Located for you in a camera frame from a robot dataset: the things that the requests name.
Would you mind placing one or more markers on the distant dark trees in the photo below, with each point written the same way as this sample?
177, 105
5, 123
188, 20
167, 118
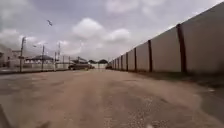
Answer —
102, 61

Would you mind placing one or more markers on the brown dirt road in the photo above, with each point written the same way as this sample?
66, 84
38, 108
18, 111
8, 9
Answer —
100, 96

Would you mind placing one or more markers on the low building with dark roof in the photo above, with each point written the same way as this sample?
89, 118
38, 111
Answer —
40, 58

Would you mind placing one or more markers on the dark verge strip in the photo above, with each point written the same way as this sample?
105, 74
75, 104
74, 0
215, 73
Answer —
200, 79

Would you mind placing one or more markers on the row of utility poles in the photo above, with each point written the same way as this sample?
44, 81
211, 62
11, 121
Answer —
22, 53

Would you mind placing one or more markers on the pale building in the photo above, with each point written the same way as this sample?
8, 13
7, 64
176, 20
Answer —
8, 58

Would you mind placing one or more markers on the white wall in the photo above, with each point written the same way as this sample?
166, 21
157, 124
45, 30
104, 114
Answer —
99, 66

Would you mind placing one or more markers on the long grey wall dark pillars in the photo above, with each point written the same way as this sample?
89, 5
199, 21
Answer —
166, 50

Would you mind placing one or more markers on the low pale boundary wall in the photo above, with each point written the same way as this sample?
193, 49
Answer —
33, 66

